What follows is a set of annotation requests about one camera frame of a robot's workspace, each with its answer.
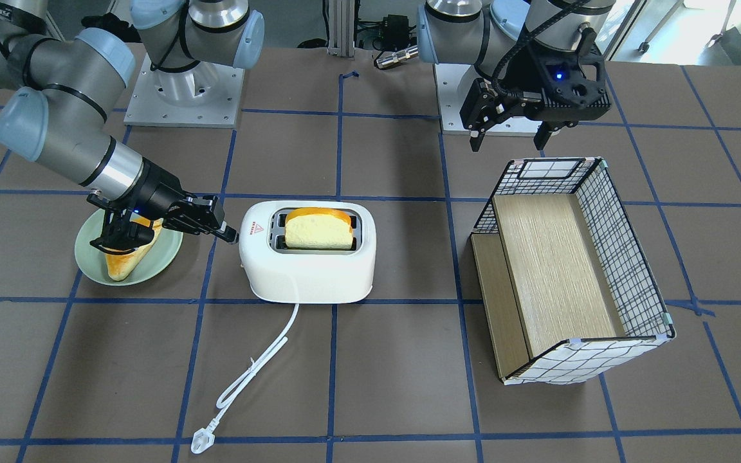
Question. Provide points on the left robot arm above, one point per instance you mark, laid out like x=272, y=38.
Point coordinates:
x=488, y=37

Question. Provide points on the grid-cloth wooden storage box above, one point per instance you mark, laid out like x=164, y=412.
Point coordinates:
x=567, y=289

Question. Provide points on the triangular golden bread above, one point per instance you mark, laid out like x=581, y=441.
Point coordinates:
x=119, y=267

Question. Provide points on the toast slice in toaster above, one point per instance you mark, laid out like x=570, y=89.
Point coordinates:
x=318, y=228

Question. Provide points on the light green plate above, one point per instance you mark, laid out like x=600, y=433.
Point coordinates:
x=93, y=264

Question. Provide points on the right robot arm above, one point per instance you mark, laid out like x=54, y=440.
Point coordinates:
x=63, y=91

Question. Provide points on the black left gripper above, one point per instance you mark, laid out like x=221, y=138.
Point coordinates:
x=525, y=80

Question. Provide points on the white two-slot toaster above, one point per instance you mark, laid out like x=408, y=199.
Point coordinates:
x=279, y=273

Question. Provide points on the aluminium frame post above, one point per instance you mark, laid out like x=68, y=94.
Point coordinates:
x=341, y=28

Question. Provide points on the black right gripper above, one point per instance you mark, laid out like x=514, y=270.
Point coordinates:
x=154, y=188

